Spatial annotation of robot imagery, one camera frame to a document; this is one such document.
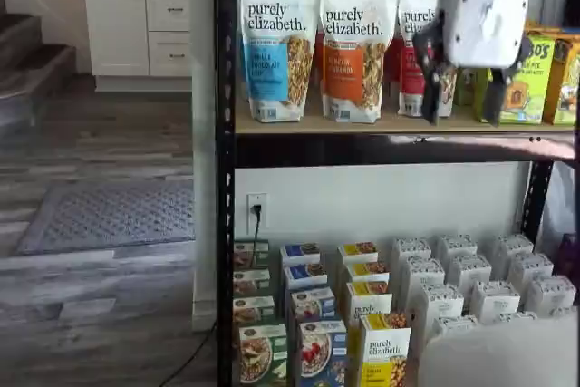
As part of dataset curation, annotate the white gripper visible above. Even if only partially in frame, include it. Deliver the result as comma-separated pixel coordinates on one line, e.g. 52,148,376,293
412,0,534,128

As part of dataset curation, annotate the blue Flax Plus oatmeal box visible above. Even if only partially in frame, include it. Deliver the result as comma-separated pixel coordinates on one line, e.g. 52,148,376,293
289,319,349,387
283,263,328,291
287,286,337,324
279,243,322,268

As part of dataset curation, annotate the green Bobo's apple pie box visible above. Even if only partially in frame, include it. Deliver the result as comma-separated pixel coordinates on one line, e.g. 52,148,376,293
473,33,556,125
455,68,491,108

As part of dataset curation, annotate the yellow Bobo's snack box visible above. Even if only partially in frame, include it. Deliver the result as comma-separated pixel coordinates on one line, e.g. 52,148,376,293
527,26,580,42
543,36,580,126

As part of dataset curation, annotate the light wooden shelf board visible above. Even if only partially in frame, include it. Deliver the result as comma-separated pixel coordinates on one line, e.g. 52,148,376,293
235,96,580,135

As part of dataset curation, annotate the yellow banana nut oatmeal box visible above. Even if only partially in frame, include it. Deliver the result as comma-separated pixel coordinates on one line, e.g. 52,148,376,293
344,280,394,318
337,241,379,266
343,261,391,284
348,313,412,387

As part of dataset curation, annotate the green apple cinnamon oatmeal box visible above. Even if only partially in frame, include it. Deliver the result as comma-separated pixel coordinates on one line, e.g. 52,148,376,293
234,239,270,270
234,295,276,327
234,268,272,298
238,323,289,387

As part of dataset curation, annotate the red label granola bag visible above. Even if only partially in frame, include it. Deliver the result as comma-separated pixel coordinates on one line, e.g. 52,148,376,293
397,0,458,119
383,37,401,84

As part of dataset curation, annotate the orange label granola bag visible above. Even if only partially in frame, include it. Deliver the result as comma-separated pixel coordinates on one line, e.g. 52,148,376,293
314,33,325,89
319,0,401,124

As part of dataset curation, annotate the white plastic bag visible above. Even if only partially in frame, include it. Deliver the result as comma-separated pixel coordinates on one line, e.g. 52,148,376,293
541,162,580,252

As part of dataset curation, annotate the blue label granola bag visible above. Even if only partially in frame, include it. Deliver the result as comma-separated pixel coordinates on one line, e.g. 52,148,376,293
239,0,323,124

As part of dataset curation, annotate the black metal shelving rack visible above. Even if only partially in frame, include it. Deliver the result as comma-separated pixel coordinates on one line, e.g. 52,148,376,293
212,0,580,387

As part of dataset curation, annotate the white kitchen cabinet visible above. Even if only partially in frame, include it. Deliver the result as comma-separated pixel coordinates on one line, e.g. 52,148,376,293
81,0,192,92

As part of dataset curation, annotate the white cabinet door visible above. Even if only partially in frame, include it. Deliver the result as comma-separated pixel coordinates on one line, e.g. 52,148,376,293
84,0,150,76

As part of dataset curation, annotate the grey patterned floor mat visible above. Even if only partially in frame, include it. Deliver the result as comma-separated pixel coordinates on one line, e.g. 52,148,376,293
13,179,197,256

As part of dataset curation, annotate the dark wooden staircase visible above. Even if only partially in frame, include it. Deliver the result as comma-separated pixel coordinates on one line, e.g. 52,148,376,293
0,0,77,102

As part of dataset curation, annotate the clear plastic bin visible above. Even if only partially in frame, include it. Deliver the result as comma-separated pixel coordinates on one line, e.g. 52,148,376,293
0,87,49,146

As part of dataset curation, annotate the black plug with cord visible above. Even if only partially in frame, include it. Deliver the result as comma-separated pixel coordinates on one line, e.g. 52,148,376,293
250,203,265,243

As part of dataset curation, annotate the white wall outlet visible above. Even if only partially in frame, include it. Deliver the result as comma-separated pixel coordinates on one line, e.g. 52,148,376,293
246,192,269,235

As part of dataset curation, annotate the black power cable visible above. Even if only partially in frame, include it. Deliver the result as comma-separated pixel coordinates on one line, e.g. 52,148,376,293
158,317,218,387

